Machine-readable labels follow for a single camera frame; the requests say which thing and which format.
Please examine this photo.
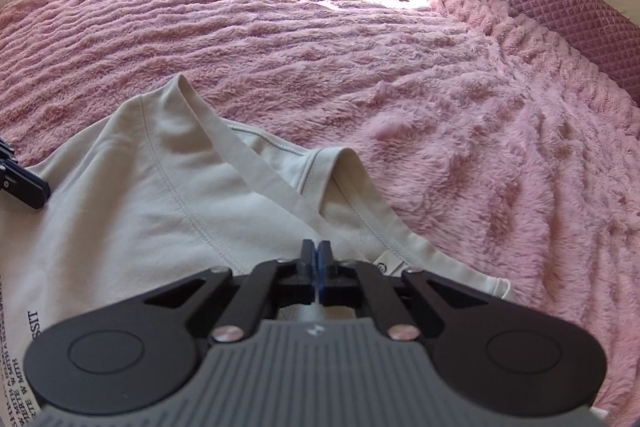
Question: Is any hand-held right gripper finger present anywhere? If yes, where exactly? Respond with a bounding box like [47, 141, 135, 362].
[318, 239, 488, 341]
[145, 239, 319, 343]

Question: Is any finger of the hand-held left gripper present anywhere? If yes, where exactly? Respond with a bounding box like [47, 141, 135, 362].
[0, 137, 52, 210]

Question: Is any white printed sweatshirt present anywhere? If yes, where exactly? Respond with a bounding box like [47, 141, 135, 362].
[0, 74, 519, 427]

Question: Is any pink fluffy blanket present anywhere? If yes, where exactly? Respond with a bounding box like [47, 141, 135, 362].
[0, 0, 640, 423]

